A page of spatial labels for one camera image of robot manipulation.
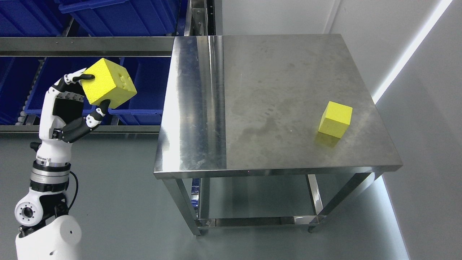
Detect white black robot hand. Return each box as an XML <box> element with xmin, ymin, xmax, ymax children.
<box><xmin>36</xmin><ymin>69</ymin><xmax>110</xmax><ymax>166</ymax></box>

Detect yellow foam block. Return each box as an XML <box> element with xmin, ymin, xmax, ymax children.
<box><xmin>81</xmin><ymin>58</ymin><xmax>137</xmax><ymax>109</ymax></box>
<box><xmin>318</xmin><ymin>101</ymin><xmax>353</xmax><ymax>138</ymax></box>

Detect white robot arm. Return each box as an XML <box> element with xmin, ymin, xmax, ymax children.
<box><xmin>14</xmin><ymin>139</ymin><xmax>82</xmax><ymax>260</ymax></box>

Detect metal shelf rack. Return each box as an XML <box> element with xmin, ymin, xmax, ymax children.
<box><xmin>0</xmin><ymin>0</ymin><xmax>223</xmax><ymax>135</ymax></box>

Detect blue bin middle left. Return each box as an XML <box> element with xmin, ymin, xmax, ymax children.
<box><xmin>21</xmin><ymin>57</ymin><xmax>100</xmax><ymax>125</ymax></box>

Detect blue bin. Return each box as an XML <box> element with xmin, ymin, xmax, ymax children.
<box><xmin>109</xmin><ymin>57</ymin><xmax>171</xmax><ymax>126</ymax></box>
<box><xmin>0</xmin><ymin>0</ymin><xmax>71</xmax><ymax>37</ymax></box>
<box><xmin>21</xmin><ymin>57</ymin><xmax>100</xmax><ymax>125</ymax></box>
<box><xmin>56</xmin><ymin>0</ymin><xmax>185</xmax><ymax>37</ymax></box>
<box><xmin>0</xmin><ymin>57</ymin><xmax>40</xmax><ymax>125</ymax></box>

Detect blue bin far left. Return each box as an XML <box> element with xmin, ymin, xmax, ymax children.
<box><xmin>0</xmin><ymin>57</ymin><xmax>40</xmax><ymax>125</ymax></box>

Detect blue bin middle right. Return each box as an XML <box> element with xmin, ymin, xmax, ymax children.
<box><xmin>109</xmin><ymin>57</ymin><xmax>171</xmax><ymax>126</ymax></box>

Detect blue bin upper right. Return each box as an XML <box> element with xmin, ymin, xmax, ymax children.
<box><xmin>56</xmin><ymin>0</ymin><xmax>185</xmax><ymax>37</ymax></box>

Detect blue bin upper left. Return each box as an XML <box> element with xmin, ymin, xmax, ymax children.
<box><xmin>0</xmin><ymin>0</ymin><xmax>71</xmax><ymax>37</ymax></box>

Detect stainless steel table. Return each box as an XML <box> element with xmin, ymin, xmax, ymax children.
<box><xmin>153</xmin><ymin>34</ymin><xmax>403</xmax><ymax>236</ymax></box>

